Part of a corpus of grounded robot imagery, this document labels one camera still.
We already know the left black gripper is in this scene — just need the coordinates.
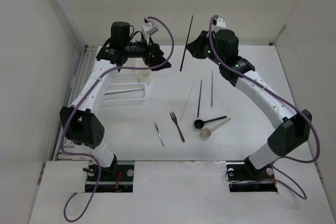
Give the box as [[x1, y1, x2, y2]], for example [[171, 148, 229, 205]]
[[124, 33, 171, 71]]

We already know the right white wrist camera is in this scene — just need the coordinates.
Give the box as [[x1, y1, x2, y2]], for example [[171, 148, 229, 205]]
[[212, 17, 227, 31]]

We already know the cream cylindrical cup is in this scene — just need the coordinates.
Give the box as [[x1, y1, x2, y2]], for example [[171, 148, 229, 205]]
[[135, 69, 152, 86]]

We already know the white perforated flat tray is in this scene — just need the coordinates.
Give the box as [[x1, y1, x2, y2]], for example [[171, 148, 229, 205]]
[[100, 82, 146, 107]]

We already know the white perforated square box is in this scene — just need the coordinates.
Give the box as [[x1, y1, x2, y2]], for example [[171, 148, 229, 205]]
[[111, 59, 138, 83]]

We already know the small silver fork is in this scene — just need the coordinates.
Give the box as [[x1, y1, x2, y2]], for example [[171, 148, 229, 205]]
[[154, 122, 164, 147]]

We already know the brown wooden fork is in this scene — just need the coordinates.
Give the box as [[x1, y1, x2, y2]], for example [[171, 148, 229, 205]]
[[170, 111, 185, 143]]

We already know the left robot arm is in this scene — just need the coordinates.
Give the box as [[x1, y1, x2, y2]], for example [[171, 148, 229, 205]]
[[60, 16, 171, 180]]

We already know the white chopstick long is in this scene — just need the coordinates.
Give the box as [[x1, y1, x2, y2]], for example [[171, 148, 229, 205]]
[[108, 82, 145, 89]]

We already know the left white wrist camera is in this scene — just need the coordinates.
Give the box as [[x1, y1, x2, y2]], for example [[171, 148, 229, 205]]
[[141, 22, 159, 37]]

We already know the black spoon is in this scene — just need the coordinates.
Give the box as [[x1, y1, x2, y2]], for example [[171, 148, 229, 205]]
[[194, 115, 227, 130]]

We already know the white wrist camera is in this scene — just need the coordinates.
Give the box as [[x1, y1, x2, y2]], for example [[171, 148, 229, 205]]
[[212, 17, 227, 31], [141, 22, 159, 37]]

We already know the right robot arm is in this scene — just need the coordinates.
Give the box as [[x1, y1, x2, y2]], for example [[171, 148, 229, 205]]
[[186, 29, 312, 179]]

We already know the silver metal chopstick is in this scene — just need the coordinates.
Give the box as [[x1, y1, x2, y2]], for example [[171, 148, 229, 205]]
[[211, 70, 214, 108]]

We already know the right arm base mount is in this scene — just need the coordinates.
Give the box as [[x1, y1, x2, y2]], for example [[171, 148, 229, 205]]
[[225, 161, 278, 193]]

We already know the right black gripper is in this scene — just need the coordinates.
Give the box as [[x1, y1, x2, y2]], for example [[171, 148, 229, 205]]
[[186, 30, 225, 66]]

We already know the black thin chopstick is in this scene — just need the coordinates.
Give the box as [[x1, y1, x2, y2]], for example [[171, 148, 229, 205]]
[[179, 15, 194, 72]]

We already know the cream spoon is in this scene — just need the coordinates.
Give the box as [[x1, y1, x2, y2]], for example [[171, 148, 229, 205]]
[[200, 118, 231, 139]]

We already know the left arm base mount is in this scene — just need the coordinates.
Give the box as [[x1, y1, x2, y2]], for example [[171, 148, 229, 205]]
[[83, 161, 135, 193]]

